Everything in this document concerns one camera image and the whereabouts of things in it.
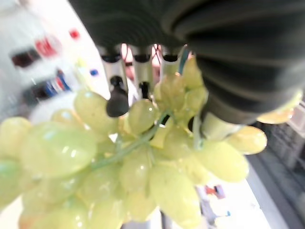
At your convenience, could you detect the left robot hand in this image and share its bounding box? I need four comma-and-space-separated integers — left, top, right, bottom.
68, 0, 305, 139

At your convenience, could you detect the cola bottle red label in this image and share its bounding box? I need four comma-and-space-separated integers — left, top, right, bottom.
10, 35, 63, 68

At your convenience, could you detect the cola bottle blue label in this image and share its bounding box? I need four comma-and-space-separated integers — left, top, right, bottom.
23, 69, 72, 102

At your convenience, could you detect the green grape bunch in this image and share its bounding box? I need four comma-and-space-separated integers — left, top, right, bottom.
0, 55, 304, 229

